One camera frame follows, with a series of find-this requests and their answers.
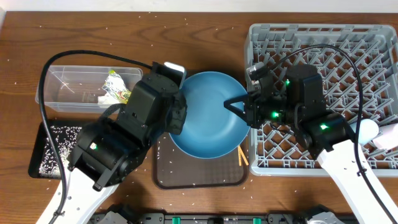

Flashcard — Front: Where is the dark blue plate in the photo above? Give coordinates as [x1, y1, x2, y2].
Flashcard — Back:
[170, 72, 250, 159]

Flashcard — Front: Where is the wooden chopstick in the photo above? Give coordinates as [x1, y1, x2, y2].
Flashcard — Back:
[238, 146, 242, 166]
[241, 148, 249, 166]

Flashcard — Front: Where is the yellow snack wrapper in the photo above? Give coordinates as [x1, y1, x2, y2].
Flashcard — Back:
[102, 70, 131, 104]

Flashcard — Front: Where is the white tissue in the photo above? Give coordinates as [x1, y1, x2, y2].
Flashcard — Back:
[98, 93, 119, 108]

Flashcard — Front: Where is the light blue plastic cup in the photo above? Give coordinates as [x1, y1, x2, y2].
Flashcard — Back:
[358, 119, 379, 145]

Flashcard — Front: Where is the pink plastic cup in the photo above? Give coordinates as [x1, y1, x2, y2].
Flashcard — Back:
[373, 123, 398, 150]

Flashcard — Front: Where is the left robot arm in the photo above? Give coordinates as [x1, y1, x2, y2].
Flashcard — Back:
[38, 62, 187, 223]

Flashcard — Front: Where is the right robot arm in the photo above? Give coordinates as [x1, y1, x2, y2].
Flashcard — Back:
[224, 65, 397, 223]

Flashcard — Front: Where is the grey dishwasher rack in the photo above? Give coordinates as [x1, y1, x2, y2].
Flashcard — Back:
[244, 24, 397, 177]

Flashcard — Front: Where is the black waste bin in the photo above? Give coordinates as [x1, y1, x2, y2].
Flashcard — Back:
[28, 120, 89, 179]

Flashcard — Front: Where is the brown serving tray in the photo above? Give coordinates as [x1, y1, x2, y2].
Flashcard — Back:
[152, 133, 249, 190]

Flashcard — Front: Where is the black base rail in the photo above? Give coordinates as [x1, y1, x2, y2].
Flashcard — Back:
[88, 205, 358, 224]

